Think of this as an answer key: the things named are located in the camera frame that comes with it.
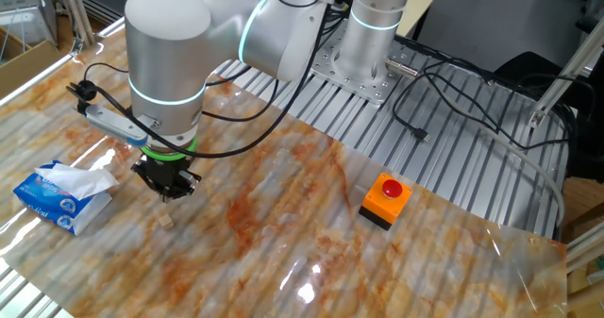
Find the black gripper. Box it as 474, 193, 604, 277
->
130, 156, 203, 202

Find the blue tissue pack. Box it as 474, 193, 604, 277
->
12, 159, 121, 237

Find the marble pattern plastic mat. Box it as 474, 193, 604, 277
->
0, 25, 570, 318

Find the cardboard box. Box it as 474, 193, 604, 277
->
0, 27, 62, 100

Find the orange emergency stop button box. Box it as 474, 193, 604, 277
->
358, 172, 414, 232

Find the black chair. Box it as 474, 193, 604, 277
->
490, 51, 604, 182

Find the aluminium profile bar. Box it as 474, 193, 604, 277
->
565, 221, 604, 275

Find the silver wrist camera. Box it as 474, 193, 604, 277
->
83, 103, 150, 148

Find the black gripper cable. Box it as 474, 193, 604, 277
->
200, 65, 282, 124

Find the black camera cable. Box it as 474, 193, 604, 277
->
65, 61, 344, 161

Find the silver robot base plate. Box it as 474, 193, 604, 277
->
309, 30, 412, 106

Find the black usb cable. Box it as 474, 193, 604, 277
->
391, 70, 496, 143

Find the silver cable connector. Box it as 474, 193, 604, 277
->
385, 58, 420, 79

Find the black cable bundle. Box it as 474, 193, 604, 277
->
394, 34, 496, 84

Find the long black cable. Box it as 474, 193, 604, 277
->
424, 72, 575, 152

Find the grey thick cable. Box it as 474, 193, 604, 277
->
438, 93, 566, 229

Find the aluminium frame post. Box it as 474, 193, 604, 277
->
528, 18, 604, 130

